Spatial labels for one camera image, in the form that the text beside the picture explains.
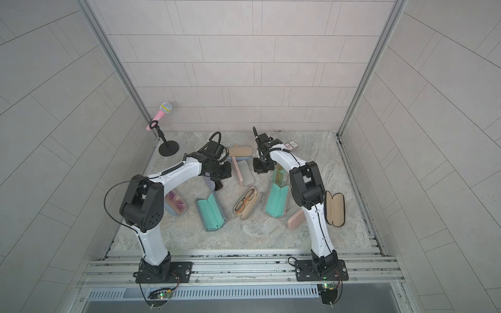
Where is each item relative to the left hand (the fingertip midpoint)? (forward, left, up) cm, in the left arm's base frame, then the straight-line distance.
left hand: (236, 172), depth 93 cm
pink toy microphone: (+23, +34, +20) cm, 46 cm away
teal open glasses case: (-18, +10, -5) cm, 21 cm away
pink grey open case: (-22, -25, 0) cm, 33 cm away
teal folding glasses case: (-12, -19, -5) cm, 23 cm away
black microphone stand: (+20, +40, -5) cm, 45 cm away
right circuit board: (-46, -36, -5) cm, 58 cm away
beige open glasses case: (-14, -5, -4) cm, 15 cm away
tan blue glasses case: (+18, -1, -8) cm, 20 cm away
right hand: (+5, -10, -4) cm, 12 cm away
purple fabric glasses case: (-6, +11, 0) cm, 13 cm away
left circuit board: (-47, +21, -5) cm, 51 cm away
